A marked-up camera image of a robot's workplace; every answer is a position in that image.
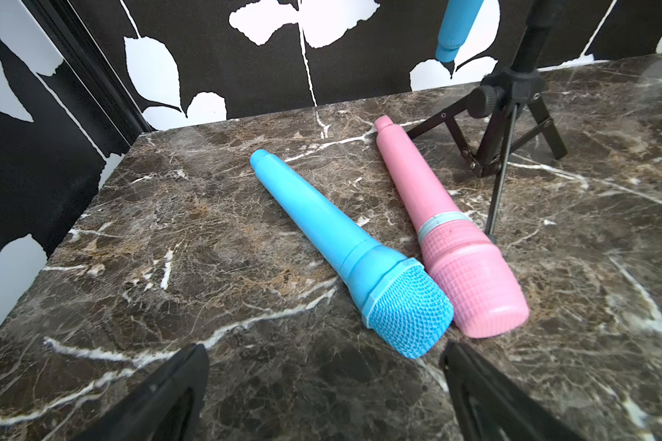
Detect pink toy microphone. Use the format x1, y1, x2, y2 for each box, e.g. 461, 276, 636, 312
374, 116, 530, 338

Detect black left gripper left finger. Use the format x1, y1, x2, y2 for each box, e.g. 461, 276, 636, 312
76, 344, 209, 440

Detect blue toy microphone lying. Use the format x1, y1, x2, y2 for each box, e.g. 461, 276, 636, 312
250, 149, 454, 359

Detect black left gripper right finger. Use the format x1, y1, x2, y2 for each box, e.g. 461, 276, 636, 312
439, 342, 582, 441

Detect blue microphone on stand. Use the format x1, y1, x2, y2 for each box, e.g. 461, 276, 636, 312
435, 0, 483, 64

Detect black tripod microphone stand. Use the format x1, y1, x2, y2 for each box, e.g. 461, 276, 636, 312
408, 0, 567, 239

